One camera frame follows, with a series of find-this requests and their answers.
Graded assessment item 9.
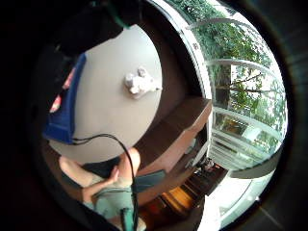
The green leafy tree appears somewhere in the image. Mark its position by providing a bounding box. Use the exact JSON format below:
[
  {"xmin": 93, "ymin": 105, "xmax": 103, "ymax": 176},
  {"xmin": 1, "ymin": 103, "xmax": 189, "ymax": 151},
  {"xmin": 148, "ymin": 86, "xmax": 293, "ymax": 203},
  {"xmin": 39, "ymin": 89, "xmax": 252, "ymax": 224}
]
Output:
[{"xmin": 167, "ymin": 0, "xmax": 288, "ymax": 136}]

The white framed glass railing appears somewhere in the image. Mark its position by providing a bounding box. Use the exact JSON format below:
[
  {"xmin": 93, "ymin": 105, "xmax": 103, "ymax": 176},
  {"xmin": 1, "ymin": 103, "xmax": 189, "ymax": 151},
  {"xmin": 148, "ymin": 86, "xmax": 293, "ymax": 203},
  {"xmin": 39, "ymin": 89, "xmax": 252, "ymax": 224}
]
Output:
[{"xmin": 150, "ymin": 0, "xmax": 287, "ymax": 172}]

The brown wooden bench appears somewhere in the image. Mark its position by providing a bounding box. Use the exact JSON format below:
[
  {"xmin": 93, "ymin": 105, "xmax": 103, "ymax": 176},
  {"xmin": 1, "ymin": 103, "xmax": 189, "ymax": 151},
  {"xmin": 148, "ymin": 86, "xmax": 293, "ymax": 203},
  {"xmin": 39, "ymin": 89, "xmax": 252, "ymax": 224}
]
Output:
[{"xmin": 134, "ymin": 95, "xmax": 214, "ymax": 181}]

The black cable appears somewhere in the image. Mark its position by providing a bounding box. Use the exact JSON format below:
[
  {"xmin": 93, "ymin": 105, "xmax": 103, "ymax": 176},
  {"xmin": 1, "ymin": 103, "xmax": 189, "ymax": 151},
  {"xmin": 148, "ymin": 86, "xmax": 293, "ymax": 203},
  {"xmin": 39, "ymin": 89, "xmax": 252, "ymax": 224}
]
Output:
[{"xmin": 71, "ymin": 133, "xmax": 140, "ymax": 231}]

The the person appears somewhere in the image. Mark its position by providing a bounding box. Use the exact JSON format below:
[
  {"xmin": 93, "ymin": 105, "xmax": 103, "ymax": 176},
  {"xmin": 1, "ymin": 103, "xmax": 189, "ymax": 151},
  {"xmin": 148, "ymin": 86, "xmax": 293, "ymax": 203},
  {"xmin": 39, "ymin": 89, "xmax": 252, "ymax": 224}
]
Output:
[{"xmin": 58, "ymin": 147, "xmax": 167, "ymax": 231}]

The blue box with red print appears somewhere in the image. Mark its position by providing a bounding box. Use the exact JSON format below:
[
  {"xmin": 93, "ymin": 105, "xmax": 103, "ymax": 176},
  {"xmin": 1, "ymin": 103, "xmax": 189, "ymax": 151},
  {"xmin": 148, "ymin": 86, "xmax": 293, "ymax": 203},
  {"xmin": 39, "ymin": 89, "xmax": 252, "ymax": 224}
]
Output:
[{"xmin": 42, "ymin": 52, "xmax": 89, "ymax": 145}]

